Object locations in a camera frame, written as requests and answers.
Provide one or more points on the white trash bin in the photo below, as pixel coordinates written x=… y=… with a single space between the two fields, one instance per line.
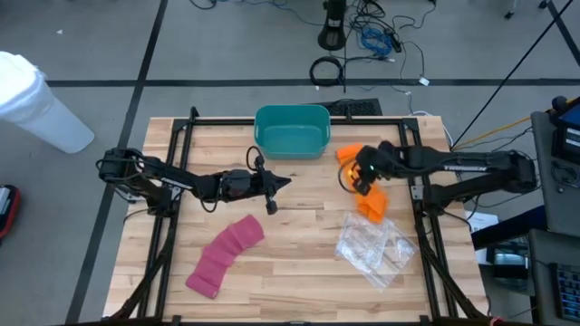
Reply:
x=36 y=108

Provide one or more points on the clear plastic zip bag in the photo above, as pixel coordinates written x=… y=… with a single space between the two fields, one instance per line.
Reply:
x=399 y=253
x=358 y=244

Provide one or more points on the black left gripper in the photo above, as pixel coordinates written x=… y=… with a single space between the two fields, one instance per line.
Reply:
x=238 y=183

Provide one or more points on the black stand base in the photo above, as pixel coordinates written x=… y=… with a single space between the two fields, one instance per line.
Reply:
x=332 y=36

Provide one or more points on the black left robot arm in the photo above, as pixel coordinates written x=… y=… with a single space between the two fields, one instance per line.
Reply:
x=154 y=169

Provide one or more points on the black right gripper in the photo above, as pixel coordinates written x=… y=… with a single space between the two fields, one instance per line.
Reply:
x=376 y=160

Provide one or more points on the grey metal mounting plate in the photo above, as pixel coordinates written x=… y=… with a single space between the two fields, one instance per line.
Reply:
x=417 y=192

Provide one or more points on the grey desk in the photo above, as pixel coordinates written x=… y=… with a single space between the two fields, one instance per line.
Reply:
x=557 y=204
x=541 y=280

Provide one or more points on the black aluminium table frame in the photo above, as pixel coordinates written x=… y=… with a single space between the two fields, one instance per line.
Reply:
x=294 y=121

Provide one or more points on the black computer monitor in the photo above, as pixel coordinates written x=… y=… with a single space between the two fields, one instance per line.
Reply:
x=568 y=131

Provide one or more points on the thin black pole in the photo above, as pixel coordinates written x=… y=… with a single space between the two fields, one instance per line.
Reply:
x=512 y=73

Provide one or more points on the white paper sheet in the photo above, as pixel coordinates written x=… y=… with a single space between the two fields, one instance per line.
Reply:
x=482 y=222

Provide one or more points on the pink elastic bandage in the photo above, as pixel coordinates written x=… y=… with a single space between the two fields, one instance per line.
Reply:
x=222 y=258

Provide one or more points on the orange elastic bandage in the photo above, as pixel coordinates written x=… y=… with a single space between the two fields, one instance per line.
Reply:
x=374 y=206

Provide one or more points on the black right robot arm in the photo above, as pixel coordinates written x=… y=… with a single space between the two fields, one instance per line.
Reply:
x=476 y=167

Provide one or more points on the white power adapter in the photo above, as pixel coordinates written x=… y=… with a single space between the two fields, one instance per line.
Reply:
x=424 y=81

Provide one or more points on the teal plastic bin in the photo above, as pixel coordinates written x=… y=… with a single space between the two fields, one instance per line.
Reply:
x=292 y=140

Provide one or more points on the black keyboard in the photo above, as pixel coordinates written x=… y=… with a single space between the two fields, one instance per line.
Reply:
x=358 y=108
x=568 y=294

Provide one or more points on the red and black bag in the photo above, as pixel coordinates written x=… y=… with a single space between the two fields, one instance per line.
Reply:
x=11 y=213

